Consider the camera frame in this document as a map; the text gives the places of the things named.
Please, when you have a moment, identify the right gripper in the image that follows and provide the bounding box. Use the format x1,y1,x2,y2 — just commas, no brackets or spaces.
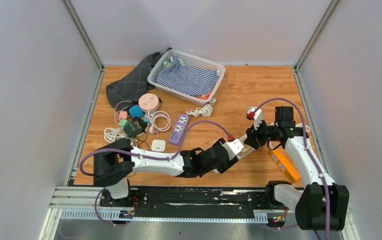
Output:
245,116,280,150

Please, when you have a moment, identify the white cable of purple strip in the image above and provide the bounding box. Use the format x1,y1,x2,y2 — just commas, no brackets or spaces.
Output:
185,97,217,119

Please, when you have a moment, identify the purple power strip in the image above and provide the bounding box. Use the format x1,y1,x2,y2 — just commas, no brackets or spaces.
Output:
168,114,190,146

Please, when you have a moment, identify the white cube plug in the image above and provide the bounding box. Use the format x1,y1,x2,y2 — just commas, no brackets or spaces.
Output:
151,139,167,153

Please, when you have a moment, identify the dark green dragon cube plug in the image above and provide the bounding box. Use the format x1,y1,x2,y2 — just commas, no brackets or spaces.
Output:
123,120,144,138

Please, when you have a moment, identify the blue cube plug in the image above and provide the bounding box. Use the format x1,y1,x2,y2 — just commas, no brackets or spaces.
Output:
128,105,144,119

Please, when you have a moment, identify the white long power strip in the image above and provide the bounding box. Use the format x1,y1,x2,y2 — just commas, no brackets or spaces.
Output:
237,135,255,160

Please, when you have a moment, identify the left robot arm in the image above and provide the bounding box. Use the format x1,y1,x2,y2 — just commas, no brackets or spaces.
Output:
93,138,244,207

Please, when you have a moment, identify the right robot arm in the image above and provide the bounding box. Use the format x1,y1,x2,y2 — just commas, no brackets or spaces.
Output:
244,106,350,231

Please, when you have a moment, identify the round pink power socket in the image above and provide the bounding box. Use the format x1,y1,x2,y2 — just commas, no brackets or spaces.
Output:
138,93,161,112

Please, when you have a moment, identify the small green plug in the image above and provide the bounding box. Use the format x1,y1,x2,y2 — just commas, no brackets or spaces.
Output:
118,119,130,128

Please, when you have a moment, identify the small pink plug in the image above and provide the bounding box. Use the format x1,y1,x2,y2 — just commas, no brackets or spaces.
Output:
117,110,128,120

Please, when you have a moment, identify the orange power strip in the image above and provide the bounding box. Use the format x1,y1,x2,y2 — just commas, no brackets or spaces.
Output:
269,149,301,183

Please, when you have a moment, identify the blue striped cloth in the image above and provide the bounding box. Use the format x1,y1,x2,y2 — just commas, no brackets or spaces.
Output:
156,56,220,100

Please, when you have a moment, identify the cyan power strip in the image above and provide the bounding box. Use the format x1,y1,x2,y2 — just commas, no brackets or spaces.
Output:
143,113,151,125

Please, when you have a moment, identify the white plastic basket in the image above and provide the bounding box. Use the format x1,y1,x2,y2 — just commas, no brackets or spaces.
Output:
147,49,226,106

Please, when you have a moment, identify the dark grey checked cloth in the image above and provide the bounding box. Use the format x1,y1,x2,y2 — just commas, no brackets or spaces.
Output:
106,52,162,110

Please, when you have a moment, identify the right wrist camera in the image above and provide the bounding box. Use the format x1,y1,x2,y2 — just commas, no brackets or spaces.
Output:
247,106,264,130

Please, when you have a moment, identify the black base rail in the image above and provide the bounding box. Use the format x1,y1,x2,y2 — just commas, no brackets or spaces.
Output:
100,186,285,220

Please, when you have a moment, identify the pink coiled cable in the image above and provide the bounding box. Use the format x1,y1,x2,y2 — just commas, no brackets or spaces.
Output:
147,110,172,135

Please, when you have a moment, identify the black thin cable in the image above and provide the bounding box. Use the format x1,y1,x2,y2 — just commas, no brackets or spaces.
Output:
136,134,152,152

